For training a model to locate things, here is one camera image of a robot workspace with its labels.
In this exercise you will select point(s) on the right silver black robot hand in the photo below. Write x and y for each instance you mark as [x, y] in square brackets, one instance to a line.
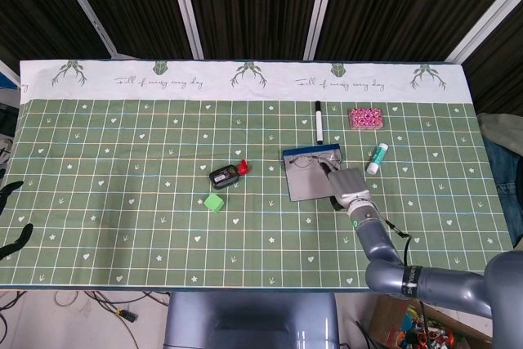
[349, 185]

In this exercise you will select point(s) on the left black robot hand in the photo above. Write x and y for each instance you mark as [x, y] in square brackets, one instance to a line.
[16, 244]

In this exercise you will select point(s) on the grey glasses case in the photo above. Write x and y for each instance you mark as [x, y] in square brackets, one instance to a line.
[308, 185]

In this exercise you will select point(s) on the eyeglasses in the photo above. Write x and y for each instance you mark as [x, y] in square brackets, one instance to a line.
[302, 160]

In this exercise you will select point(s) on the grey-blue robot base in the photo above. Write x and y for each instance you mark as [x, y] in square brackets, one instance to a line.
[249, 320]

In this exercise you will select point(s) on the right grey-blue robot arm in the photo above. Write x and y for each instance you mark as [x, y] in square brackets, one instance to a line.
[380, 251]

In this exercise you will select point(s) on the cardboard box with clutter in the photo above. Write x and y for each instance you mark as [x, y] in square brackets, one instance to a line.
[433, 328]

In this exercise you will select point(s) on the white green glue stick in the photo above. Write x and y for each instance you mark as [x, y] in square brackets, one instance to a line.
[376, 158]

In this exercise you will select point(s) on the pink patterned sponge block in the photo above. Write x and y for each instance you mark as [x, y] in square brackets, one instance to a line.
[367, 118]

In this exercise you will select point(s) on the white marker with black cap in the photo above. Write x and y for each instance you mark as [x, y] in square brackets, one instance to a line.
[319, 122]

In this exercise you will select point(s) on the green grid tablecloth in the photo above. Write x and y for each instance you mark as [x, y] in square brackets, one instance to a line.
[122, 181]

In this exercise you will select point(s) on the black red small device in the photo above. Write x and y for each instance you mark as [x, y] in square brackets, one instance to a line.
[224, 176]

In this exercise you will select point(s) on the black power adapter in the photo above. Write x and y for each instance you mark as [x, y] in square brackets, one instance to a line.
[126, 315]

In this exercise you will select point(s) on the green cube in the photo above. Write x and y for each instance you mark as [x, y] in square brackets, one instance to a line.
[213, 202]

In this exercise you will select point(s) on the blue jeans garment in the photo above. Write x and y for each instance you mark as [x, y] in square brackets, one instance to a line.
[506, 185]

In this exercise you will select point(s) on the grey-green jacket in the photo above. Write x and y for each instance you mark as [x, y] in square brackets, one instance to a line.
[500, 128]

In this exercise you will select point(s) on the white partition post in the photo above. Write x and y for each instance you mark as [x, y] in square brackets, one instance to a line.
[186, 5]
[88, 10]
[323, 5]
[486, 18]

